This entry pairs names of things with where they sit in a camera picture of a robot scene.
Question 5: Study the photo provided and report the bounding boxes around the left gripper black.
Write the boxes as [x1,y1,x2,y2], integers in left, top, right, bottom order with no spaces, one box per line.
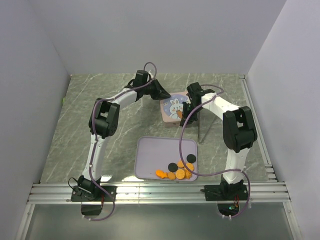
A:
[142,79,171,101]

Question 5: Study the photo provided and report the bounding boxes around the orange fish cookie bottom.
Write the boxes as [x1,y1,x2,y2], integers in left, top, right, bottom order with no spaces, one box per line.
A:
[155,170,168,179]

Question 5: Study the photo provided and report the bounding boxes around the black sandwich cookie centre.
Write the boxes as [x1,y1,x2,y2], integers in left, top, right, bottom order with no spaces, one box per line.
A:
[168,162,178,173]

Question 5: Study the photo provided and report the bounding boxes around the lilac plastic tray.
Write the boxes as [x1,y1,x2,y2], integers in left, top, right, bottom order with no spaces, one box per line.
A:
[134,136,198,182]

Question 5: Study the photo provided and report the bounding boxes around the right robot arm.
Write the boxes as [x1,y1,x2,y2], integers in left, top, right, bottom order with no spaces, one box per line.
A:
[180,82,258,201]

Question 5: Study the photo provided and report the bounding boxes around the orange round cookie tray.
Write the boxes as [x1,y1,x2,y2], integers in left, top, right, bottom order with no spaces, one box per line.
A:
[177,160,185,168]

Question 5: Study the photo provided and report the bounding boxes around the black sandwich cookie right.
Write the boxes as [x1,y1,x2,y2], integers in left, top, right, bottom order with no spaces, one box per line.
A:
[186,154,197,164]

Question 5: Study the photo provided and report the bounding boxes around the orange waffle cookie right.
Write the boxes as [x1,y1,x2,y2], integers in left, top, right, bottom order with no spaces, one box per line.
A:
[186,162,195,171]

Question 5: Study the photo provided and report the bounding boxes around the orange round waffle cookie bottom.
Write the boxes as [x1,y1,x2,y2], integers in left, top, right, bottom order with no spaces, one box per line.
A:
[175,169,186,180]

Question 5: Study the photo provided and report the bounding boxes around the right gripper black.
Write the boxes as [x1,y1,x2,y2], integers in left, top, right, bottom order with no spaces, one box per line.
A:
[180,101,203,127]

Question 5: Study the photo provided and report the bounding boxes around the metal tongs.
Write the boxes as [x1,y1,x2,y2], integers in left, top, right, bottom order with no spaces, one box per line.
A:
[197,109,217,144]

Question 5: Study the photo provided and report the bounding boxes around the pink cookie tin box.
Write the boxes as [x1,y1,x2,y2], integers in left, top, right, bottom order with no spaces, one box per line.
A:
[159,91,191,129]

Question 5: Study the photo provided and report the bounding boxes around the black sandwich cookie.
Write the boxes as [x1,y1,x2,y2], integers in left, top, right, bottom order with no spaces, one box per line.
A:
[186,154,197,164]
[168,162,178,173]

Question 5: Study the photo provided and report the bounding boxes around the aluminium rail frame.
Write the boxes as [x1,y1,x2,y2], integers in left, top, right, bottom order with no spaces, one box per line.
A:
[17,73,294,240]

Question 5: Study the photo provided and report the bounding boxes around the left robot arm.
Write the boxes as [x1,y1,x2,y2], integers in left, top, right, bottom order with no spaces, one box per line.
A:
[70,69,171,202]

